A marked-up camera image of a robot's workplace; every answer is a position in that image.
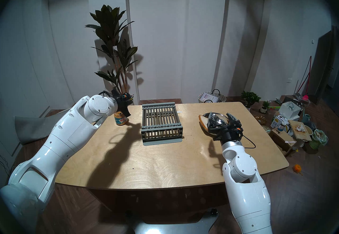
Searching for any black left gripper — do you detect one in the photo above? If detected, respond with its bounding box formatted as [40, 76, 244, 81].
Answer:
[115, 93, 132, 118]

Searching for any white bread slice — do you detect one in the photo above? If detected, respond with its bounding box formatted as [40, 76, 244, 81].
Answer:
[199, 114, 211, 132]

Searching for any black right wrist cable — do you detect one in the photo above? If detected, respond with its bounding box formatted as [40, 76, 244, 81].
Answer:
[240, 134, 257, 149]

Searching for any bushy small potted plant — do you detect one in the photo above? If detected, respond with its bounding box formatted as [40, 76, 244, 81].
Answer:
[241, 91, 261, 110]

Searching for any open peanut butter jar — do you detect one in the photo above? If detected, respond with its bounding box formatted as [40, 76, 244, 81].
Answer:
[114, 111, 128, 126]

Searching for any brown cardboard box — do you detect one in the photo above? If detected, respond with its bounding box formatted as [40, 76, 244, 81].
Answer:
[269, 128, 297, 156]

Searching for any red handled pink broom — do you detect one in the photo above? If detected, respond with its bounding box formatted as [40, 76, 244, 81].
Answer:
[294, 56, 312, 101]

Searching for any open white box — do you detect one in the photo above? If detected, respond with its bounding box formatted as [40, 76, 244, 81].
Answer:
[279, 101, 302, 120]

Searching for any wicker basket with handles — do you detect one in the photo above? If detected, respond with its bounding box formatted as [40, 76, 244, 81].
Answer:
[198, 89, 227, 103]

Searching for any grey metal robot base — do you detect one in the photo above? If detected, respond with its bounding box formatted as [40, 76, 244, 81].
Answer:
[126, 209, 220, 234]

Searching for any rolled grey mat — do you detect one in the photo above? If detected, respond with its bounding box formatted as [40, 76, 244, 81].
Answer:
[14, 104, 77, 145]

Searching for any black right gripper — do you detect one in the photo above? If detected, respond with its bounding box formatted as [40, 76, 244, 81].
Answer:
[207, 111, 242, 143]

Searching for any grey metal dish rack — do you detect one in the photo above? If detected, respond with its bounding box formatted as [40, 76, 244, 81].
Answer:
[141, 102, 184, 146]

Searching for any tall potted leafy plant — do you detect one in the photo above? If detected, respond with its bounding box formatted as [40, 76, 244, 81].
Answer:
[85, 5, 143, 99]

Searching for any wooden board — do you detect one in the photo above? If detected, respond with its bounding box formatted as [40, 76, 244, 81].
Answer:
[289, 120, 312, 141]

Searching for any stainless steel bowl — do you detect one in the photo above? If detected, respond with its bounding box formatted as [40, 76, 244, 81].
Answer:
[203, 112, 230, 136]

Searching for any dark door panel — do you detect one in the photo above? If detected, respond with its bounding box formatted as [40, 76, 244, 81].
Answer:
[309, 25, 339, 99]

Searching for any printed white carton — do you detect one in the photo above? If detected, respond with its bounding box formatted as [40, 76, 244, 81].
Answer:
[270, 115, 290, 132]

